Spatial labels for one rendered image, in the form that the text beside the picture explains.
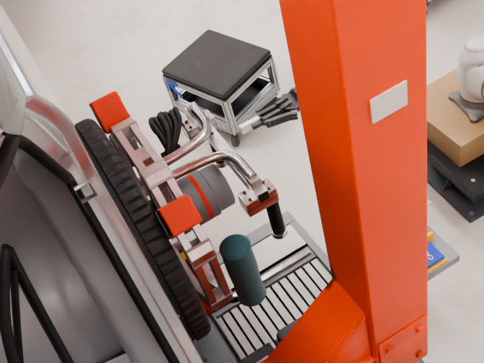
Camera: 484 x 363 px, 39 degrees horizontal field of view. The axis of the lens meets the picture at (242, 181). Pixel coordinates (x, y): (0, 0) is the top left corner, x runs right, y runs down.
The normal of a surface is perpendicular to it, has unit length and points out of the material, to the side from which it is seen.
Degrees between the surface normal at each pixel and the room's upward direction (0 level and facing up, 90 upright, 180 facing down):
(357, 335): 90
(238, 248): 0
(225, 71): 0
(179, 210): 45
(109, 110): 55
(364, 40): 90
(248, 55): 0
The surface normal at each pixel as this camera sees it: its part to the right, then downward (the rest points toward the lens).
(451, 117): -0.27, -0.67
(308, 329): -0.67, -0.24
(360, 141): 0.48, 0.58
